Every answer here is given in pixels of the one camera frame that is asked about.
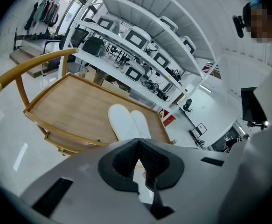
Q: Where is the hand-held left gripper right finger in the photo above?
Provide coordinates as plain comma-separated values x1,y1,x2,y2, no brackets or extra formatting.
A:
139,138,240,224

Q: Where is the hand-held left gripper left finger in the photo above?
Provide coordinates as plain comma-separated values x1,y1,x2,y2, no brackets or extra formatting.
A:
20,138,151,224

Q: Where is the white slipper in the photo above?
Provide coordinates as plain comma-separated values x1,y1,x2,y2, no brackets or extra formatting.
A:
108,104,139,142
130,110,153,140

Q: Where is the person in white shirt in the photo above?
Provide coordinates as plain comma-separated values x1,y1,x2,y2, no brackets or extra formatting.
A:
218,41,272,224

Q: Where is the red metal box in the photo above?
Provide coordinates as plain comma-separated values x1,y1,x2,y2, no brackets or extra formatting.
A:
161,110,176,127

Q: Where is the wooden trolley cart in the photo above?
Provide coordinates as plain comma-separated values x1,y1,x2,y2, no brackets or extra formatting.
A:
0,47,177,158

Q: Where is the black office chair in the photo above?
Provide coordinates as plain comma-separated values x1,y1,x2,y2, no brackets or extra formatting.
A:
182,98,194,113

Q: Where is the large cardboard box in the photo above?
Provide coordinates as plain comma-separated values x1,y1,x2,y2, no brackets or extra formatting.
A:
100,78,132,96

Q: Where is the small cardboard box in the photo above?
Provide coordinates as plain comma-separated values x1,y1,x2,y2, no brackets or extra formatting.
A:
84,68,102,84

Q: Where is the black bag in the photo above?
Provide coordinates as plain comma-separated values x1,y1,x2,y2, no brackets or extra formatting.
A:
81,35,105,56

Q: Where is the wooden floor platform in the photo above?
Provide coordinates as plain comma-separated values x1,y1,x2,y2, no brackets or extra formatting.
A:
8,44,60,78

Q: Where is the black cantilever chair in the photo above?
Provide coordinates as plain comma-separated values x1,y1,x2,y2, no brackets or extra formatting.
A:
41,27,90,76

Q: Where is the group of white screen appliances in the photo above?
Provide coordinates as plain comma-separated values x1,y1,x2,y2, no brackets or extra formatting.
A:
95,14,197,83

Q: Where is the clothes rack with garments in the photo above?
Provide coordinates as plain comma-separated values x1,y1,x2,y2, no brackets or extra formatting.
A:
23,0,60,32

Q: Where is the person's head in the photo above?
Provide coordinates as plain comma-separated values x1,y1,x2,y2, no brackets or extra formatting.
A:
242,0,272,45

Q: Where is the white metal shelving unit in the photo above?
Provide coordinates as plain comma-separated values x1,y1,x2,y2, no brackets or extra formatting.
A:
58,0,220,116

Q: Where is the pile of black cables and devices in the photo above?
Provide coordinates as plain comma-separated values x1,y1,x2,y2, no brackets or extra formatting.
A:
106,44,183,102

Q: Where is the black head-worn camera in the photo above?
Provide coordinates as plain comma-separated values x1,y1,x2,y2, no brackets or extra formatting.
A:
232,14,245,38

